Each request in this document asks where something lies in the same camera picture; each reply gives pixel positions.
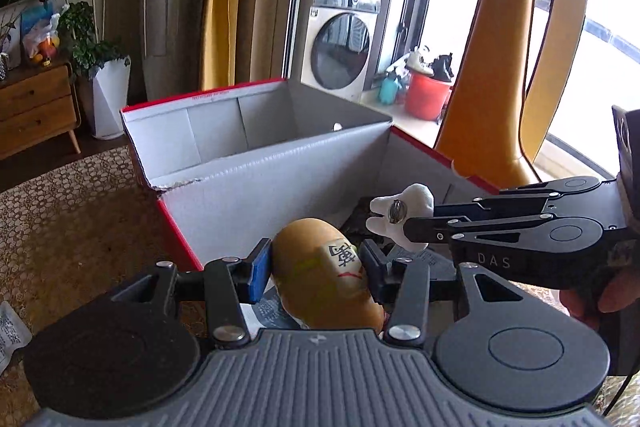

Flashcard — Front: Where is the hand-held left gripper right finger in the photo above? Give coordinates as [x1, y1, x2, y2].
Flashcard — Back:
[359, 238, 526, 350]

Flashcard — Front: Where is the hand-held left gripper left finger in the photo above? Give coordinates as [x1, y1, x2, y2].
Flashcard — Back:
[109, 237, 273, 350]

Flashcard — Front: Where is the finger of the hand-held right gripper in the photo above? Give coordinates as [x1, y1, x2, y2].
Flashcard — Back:
[404, 213, 557, 252]
[434, 180, 562, 220]

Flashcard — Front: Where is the white printed plastic packet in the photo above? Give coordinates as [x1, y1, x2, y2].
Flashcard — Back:
[245, 289, 301, 333]

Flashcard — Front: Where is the yellow round doll toy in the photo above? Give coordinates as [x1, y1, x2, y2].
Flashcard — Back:
[272, 218, 383, 332]

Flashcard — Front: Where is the white plush toy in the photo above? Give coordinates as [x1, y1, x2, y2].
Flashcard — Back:
[367, 184, 436, 252]

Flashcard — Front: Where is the red cardboard shoe box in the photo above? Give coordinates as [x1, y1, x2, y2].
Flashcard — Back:
[120, 78, 501, 273]

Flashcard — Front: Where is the person's right hand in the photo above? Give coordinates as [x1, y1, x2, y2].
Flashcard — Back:
[559, 241, 640, 323]

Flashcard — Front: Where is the red plastic bucket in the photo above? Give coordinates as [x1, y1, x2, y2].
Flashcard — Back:
[405, 69, 453, 122]

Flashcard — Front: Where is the black shoe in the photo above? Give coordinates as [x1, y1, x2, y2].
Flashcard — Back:
[431, 53, 455, 82]

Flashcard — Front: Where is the yellow giraffe figure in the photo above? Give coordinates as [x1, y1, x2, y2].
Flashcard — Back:
[432, 0, 591, 196]

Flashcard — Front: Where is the teal spray bottle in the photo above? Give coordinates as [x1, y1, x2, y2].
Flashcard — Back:
[378, 67, 403, 105]

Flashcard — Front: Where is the white washing machine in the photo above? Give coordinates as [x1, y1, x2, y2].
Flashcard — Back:
[300, 0, 383, 102]

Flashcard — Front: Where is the white angular planter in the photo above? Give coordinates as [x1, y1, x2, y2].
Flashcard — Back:
[90, 56, 132, 140]

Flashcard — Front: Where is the white printed sachet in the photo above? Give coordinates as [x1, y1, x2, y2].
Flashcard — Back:
[0, 301, 33, 375]

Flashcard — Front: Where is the wooden drawer cabinet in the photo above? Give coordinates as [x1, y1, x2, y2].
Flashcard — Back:
[0, 61, 82, 160]

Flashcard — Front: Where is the plastic bag of fruit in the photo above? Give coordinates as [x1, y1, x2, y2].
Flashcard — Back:
[22, 4, 71, 68]

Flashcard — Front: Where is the small plant in dark pot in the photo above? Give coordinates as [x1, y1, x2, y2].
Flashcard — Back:
[0, 4, 26, 80]

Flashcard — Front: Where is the blue picture board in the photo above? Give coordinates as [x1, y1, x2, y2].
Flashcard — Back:
[19, 2, 56, 58]

